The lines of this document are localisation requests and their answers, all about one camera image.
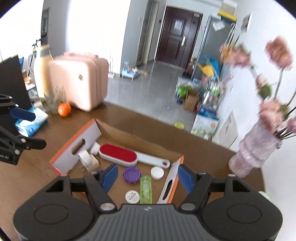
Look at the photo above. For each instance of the small brown cardboard box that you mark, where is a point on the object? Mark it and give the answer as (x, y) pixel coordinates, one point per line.
(191, 100)

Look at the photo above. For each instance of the black paper bag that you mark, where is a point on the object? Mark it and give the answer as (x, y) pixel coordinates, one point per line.
(12, 82)

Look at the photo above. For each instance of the red white lint brush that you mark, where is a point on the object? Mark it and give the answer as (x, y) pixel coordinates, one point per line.
(126, 157)

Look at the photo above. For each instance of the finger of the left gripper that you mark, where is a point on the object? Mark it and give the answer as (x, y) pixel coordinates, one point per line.
(9, 107)
(9, 141)

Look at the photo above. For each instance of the white jar lid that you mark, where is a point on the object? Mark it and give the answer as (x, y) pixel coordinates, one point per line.
(157, 172)

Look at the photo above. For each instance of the grey refrigerator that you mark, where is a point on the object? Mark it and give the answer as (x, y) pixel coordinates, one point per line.
(219, 30)

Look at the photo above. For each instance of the orange fruit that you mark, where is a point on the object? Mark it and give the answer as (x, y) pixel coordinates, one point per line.
(64, 109)

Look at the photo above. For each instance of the purple jar lid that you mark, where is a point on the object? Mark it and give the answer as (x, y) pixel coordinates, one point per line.
(131, 175)

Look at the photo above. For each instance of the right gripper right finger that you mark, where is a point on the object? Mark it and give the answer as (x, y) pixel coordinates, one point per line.
(197, 187)

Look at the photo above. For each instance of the pink suitcase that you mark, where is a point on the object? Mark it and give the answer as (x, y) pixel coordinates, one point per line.
(84, 79)

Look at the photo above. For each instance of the cream thermos bottle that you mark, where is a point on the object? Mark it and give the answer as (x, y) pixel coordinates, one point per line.
(41, 71)

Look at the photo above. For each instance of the blue white carton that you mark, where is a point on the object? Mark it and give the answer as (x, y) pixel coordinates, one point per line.
(205, 124)

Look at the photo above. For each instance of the white board against wall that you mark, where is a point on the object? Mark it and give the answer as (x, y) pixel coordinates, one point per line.
(227, 134)

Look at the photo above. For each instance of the red cardboard box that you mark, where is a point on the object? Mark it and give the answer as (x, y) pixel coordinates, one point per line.
(66, 160)

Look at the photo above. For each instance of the white storage rack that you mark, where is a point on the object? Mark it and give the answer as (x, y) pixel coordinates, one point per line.
(213, 96)

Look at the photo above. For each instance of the white round disc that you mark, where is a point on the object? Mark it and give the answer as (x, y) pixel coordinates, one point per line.
(132, 197)

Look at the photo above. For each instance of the blue tissue pack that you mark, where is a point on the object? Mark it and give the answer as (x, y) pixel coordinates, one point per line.
(29, 128)

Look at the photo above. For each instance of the white tape roll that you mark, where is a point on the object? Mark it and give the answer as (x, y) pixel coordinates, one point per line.
(89, 161)

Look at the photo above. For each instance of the clear glass cup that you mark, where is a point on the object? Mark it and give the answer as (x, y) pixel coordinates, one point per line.
(55, 99)

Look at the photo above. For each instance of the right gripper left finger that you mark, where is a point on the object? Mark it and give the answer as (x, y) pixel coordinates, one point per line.
(98, 185)

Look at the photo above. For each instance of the green transparent case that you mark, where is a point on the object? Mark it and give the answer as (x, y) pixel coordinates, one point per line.
(145, 190)

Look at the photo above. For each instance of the pink textured vase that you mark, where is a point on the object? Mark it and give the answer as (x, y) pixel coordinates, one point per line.
(254, 149)

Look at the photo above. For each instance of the dark brown door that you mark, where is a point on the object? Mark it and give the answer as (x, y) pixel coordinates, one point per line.
(178, 36)

